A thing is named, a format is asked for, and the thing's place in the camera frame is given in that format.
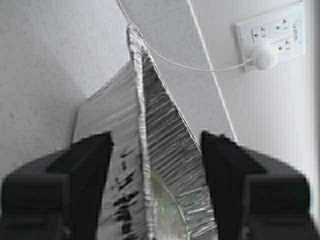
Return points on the white plug adapter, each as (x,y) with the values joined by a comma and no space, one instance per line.
(265,57)

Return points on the aluminium foil baking pan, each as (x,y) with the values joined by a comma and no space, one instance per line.
(156,187)

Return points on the white wall power outlet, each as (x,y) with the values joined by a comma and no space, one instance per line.
(281,30)

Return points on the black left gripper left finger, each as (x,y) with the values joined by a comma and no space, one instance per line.
(57,196)

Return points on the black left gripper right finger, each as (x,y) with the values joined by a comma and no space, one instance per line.
(254,196)

